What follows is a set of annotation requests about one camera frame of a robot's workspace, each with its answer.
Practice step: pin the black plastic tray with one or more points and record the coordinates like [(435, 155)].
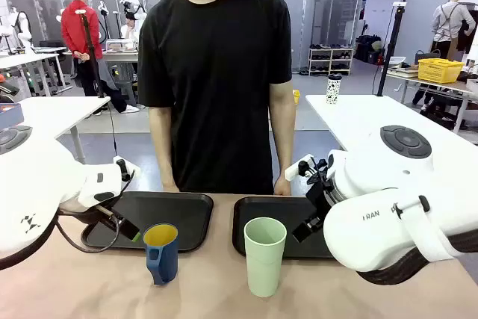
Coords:
[(276, 208), (168, 214)]

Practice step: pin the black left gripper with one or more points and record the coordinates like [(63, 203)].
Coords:
[(106, 214)]

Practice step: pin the blue box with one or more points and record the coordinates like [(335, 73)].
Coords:
[(9, 115)]

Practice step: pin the white humanoid robot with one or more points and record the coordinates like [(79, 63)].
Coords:
[(20, 27)]

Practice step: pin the background table with goods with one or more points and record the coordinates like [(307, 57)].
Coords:
[(429, 85)]

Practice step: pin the yellow plastic basket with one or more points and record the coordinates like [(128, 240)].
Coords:
[(440, 70)]

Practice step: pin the person's black T-shirt torso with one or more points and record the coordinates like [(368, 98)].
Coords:
[(220, 91)]

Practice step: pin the seated person in white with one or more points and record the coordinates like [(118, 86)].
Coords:
[(128, 29)]

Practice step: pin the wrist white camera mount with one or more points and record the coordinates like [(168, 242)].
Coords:
[(132, 169), (295, 169)]

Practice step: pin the man in red jacket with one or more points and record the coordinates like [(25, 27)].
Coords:
[(80, 31)]

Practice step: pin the mannequin with grey shirt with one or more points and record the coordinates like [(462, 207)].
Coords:
[(450, 20)]

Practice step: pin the person's left forearm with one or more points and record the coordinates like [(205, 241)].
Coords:
[(282, 128)]

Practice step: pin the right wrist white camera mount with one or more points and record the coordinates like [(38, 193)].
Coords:
[(295, 169)]

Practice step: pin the grey background desk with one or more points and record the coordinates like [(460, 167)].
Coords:
[(30, 59)]

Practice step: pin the person's left hand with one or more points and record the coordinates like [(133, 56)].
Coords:
[(282, 186)]

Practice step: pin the yellow floor crate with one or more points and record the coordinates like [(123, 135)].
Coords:
[(296, 96)]

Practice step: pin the person's right hand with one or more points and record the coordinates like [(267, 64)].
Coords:
[(171, 187)]

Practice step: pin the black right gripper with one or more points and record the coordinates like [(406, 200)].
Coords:
[(320, 199)]

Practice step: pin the white black-spotted tumbler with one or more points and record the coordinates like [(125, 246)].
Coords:
[(333, 91)]

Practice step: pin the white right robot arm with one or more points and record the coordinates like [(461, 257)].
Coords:
[(392, 199)]

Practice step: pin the person's right forearm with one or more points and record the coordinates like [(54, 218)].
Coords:
[(162, 147)]

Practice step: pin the blue mug yellow inside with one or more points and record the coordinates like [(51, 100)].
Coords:
[(164, 259)]

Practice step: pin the black bags pile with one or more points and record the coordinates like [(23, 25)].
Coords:
[(367, 52)]

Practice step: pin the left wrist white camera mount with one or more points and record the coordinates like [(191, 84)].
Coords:
[(132, 169)]

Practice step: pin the white work table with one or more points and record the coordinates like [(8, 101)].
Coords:
[(354, 121), (56, 113)]

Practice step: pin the clear plastic box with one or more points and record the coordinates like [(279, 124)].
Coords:
[(119, 45)]

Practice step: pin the pale green tall cup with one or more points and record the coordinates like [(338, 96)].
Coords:
[(263, 266)]

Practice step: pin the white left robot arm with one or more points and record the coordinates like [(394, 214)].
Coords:
[(33, 184)]

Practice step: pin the black tripod pole white head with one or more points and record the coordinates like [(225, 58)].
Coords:
[(390, 46), (89, 46)]

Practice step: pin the white shoe rack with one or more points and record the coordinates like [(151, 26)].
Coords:
[(330, 59)]

